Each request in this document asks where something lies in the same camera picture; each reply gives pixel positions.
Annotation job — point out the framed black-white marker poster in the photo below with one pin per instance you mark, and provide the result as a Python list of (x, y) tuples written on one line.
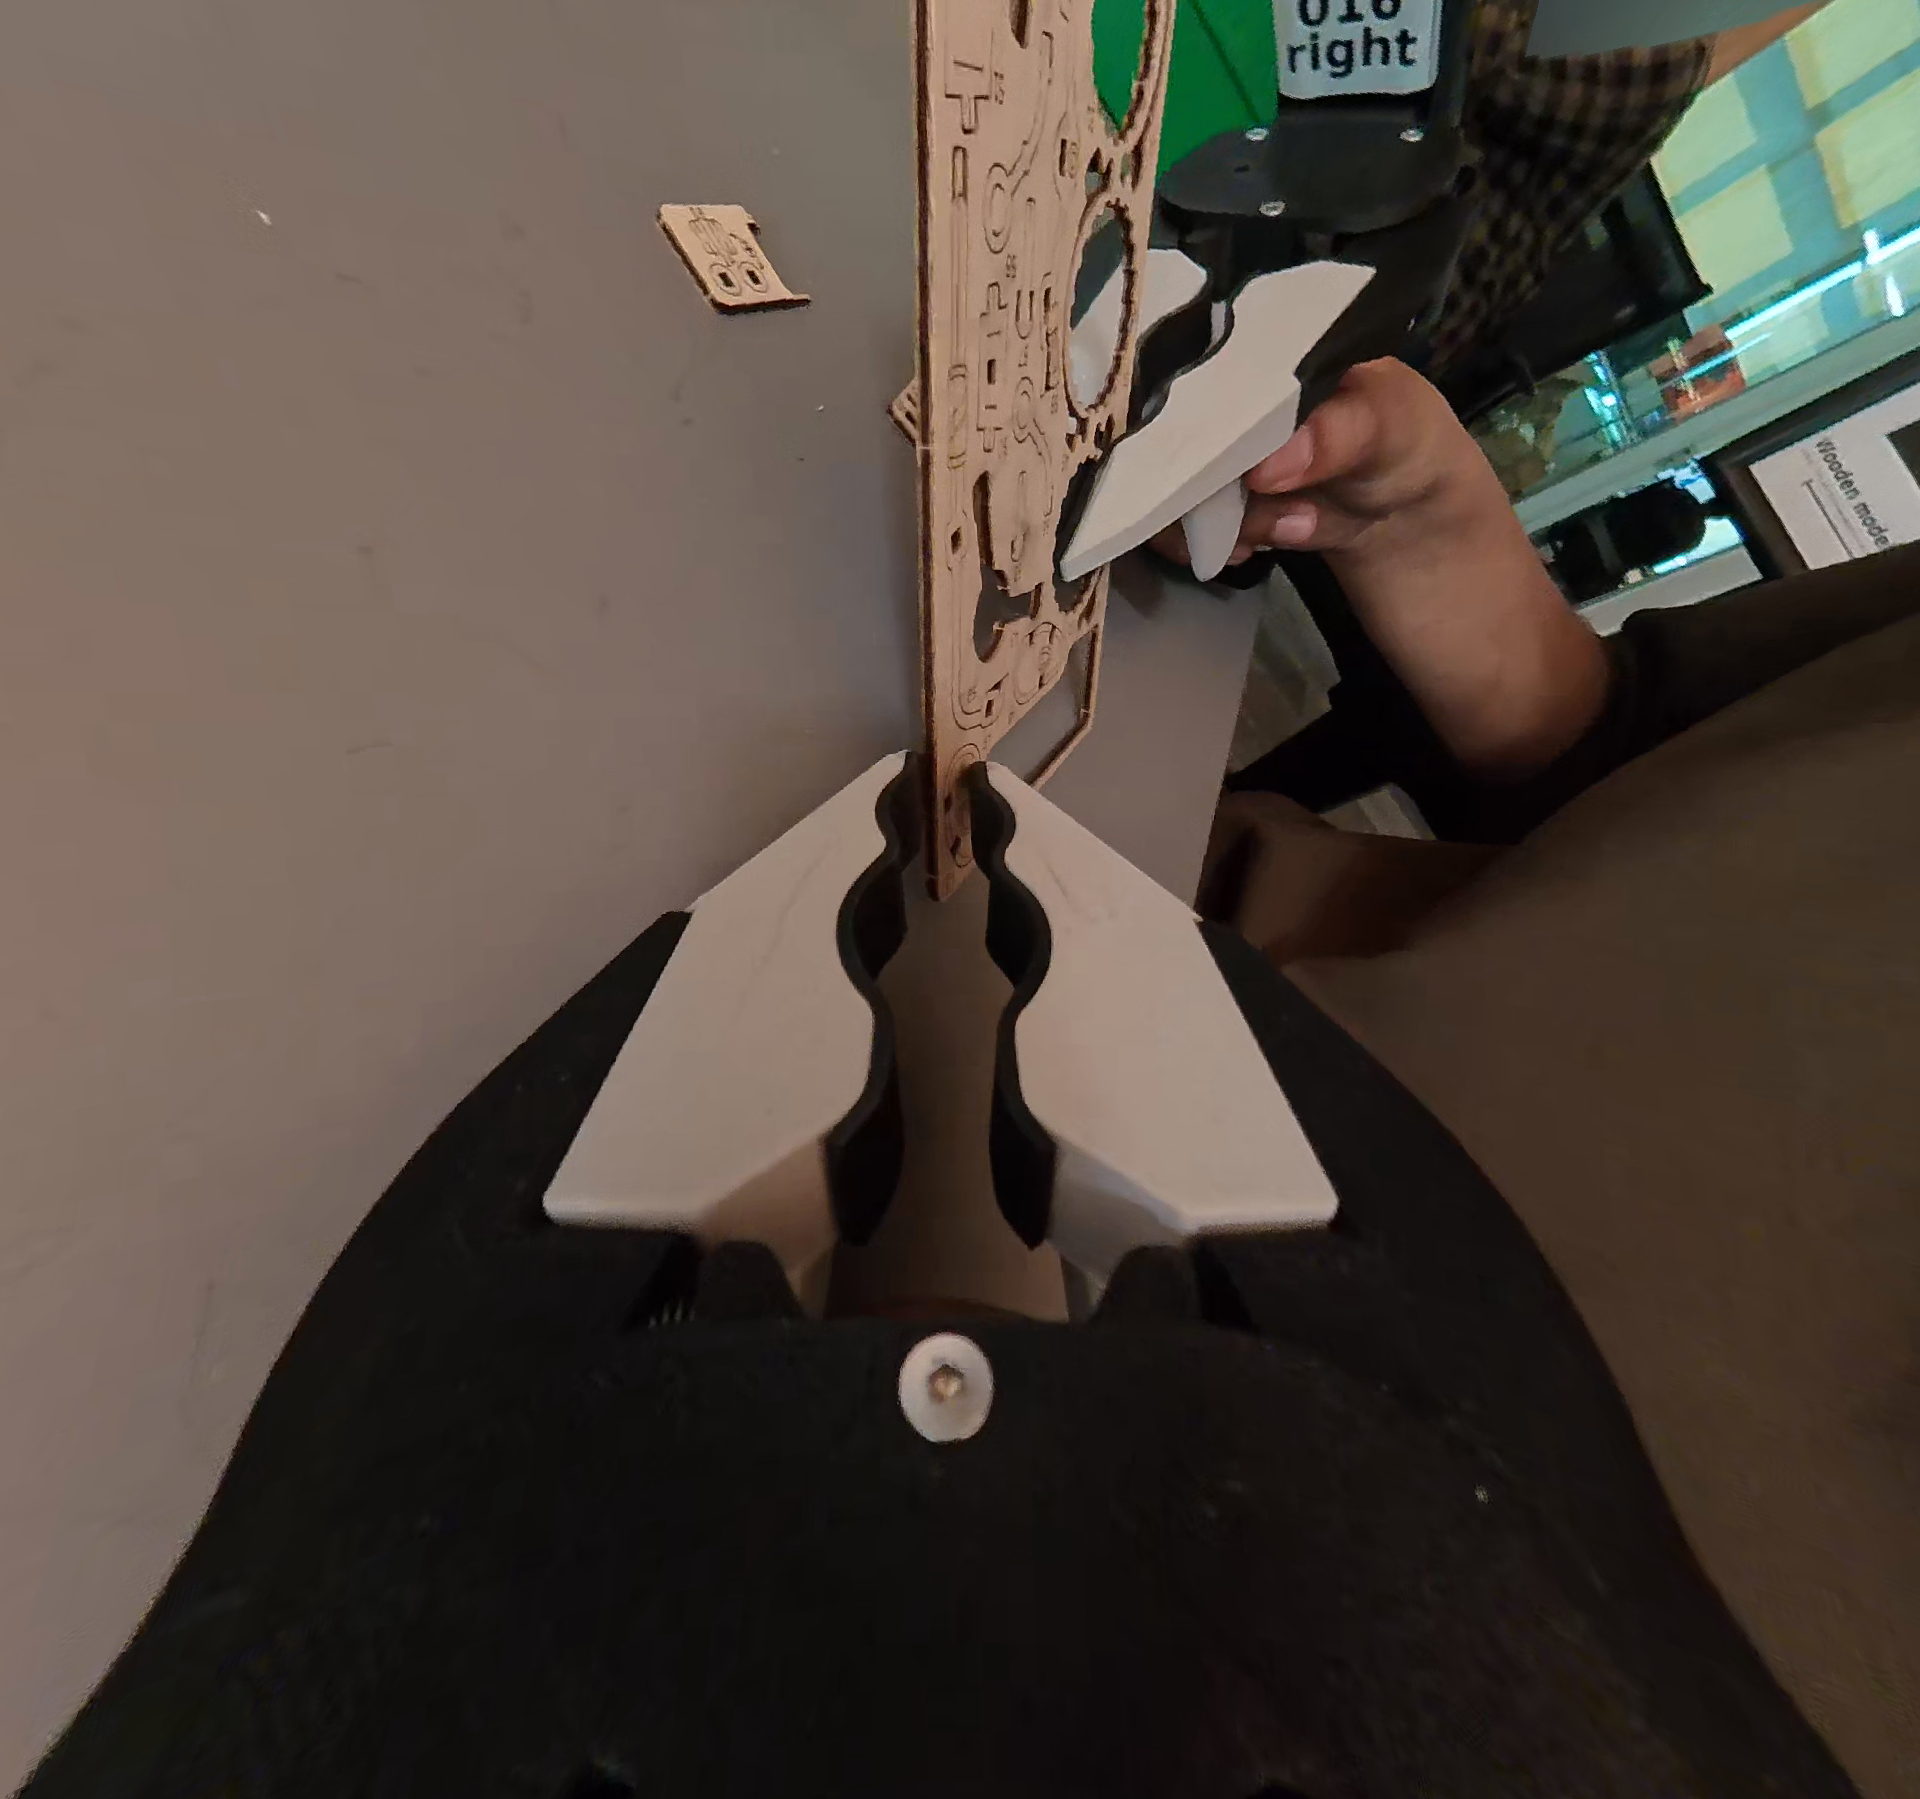
[(1832, 478)]

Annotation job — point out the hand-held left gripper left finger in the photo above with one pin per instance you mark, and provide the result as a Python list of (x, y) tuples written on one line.
[(719, 1063)]

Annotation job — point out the small wooden piece round holes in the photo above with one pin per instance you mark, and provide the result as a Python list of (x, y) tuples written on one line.
[(737, 263)]

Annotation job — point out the green plastic bin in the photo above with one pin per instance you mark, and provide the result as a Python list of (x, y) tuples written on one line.
[(1184, 29)]

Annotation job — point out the person's right hand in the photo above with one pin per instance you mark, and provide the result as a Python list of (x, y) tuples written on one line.
[(1365, 463)]

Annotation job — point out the person's right forearm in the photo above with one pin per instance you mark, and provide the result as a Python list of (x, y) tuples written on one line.
[(1501, 659)]

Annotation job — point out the small slotted wooden piece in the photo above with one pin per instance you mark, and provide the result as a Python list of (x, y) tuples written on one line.
[(902, 412)]

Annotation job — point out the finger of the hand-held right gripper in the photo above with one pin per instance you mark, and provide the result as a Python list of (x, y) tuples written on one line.
[(1217, 420), (1170, 292)]

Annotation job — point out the wooden puzzle parts sheet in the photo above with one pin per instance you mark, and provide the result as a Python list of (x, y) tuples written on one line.
[(945, 328)]

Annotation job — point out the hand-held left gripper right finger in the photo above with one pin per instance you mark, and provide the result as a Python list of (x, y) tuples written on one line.
[(1170, 1063)]

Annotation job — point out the grey desk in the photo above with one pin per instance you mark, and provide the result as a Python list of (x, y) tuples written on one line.
[(374, 780)]

